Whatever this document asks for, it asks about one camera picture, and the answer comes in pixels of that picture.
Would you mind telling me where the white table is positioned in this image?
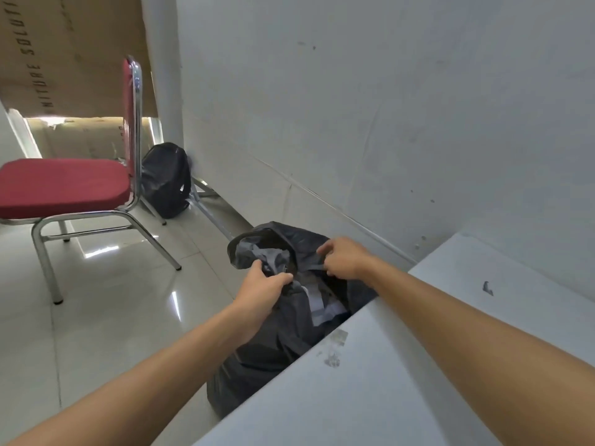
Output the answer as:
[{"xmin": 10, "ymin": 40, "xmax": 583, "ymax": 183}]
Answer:
[{"xmin": 193, "ymin": 232, "xmax": 595, "ymax": 446}]

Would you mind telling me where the person's right forearm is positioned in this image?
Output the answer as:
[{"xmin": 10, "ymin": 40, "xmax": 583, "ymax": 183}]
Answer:
[{"xmin": 364, "ymin": 257, "xmax": 595, "ymax": 446}]

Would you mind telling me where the black garbage bag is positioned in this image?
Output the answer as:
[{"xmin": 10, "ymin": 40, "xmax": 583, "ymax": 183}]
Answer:
[{"xmin": 206, "ymin": 221, "xmax": 380, "ymax": 419}]

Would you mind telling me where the black backpack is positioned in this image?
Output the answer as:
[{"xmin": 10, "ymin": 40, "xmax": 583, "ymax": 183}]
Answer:
[{"xmin": 141, "ymin": 142, "xmax": 192, "ymax": 220}]

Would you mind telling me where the grey metal folding frame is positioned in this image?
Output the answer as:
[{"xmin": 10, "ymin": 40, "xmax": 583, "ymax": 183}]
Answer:
[{"xmin": 188, "ymin": 175, "xmax": 236, "ymax": 241}]

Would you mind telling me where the person's left hand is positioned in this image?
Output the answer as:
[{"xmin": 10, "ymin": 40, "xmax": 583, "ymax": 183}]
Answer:
[{"xmin": 230, "ymin": 258, "xmax": 294, "ymax": 343}]

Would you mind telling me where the person's right hand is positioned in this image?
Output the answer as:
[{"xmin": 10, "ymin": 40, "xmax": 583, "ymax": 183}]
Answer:
[{"xmin": 315, "ymin": 236, "xmax": 379, "ymax": 281}]

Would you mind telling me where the person's left forearm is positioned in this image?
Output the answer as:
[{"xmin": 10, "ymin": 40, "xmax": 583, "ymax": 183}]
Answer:
[{"xmin": 9, "ymin": 301, "xmax": 261, "ymax": 446}]

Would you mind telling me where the red chair with chrome frame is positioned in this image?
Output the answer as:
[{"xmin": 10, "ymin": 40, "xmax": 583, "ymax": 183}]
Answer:
[{"xmin": 0, "ymin": 54, "xmax": 183, "ymax": 306}]

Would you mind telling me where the brown cardboard sheet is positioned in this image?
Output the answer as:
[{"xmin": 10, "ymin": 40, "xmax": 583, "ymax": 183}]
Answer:
[{"xmin": 0, "ymin": 0, "xmax": 159, "ymax": 119}]

